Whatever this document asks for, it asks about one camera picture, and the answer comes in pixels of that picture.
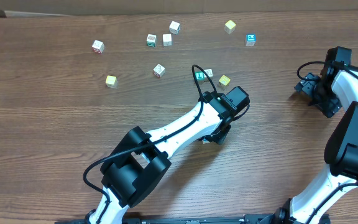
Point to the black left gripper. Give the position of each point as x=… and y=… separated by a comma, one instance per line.
x=217, y=137

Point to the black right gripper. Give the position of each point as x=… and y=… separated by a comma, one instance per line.
x=305, y=86

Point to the yellow top duck block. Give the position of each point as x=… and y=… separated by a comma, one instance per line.
x=224, y=82

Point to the green L wooden block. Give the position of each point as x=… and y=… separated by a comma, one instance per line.
x=200, y=77

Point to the plain I wooden block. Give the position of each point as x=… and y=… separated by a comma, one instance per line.
x=209, y=72

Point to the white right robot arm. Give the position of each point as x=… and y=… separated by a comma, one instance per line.
x=335, y=88

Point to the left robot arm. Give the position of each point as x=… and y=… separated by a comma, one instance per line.
x=141, y=159

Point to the blue top turtle block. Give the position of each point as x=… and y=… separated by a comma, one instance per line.
x=250, y=40

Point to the red C wooden block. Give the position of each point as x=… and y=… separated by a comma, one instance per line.
x=159, y=70

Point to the yellow top far block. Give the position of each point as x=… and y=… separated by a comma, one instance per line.
x=229, y=27

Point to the ice cream wooden block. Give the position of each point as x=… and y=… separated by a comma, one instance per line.
x=167, y=40

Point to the dark green J wooden block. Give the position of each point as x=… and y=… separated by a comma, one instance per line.
x=174, y=27

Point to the green B wooden block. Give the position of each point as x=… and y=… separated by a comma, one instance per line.
x=151, y=40

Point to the yellow top left block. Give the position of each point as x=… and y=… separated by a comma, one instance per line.
x=111, y=81

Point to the red U wooden block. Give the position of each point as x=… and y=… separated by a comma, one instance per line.
x=98, y=46

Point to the brown cardboard backdrop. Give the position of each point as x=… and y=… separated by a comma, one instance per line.
x=120, y=7

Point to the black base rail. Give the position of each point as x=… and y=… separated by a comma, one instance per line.
x=246, y=219

